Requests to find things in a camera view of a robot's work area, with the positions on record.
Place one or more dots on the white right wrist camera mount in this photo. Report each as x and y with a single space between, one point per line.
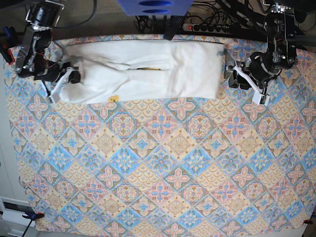
53 96

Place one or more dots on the orange black clamp left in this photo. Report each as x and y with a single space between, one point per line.
32 216

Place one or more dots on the white power strip red switch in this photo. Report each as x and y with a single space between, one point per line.
205 28

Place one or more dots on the blue plastic box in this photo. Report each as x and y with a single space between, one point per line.
155 7

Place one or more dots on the white printed T-shirt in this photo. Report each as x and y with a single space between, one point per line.
126 70

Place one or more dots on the patterned tile tablecloth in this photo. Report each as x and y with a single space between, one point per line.
170 167

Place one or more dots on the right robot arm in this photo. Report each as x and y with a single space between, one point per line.
30 61

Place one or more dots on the red black clamp top left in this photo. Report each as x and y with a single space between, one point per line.
7 45

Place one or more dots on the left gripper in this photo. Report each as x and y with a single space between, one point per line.
235 80

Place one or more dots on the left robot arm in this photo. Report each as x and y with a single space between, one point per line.
261 68

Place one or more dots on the black remote-like device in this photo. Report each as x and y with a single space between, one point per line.
175 23

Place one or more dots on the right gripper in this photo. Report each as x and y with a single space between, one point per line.
74 76

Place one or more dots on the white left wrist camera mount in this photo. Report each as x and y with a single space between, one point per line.
259 97

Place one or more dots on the orange clamp right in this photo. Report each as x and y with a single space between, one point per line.
308 222

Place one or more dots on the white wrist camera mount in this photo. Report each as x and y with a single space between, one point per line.
259 97
53 96

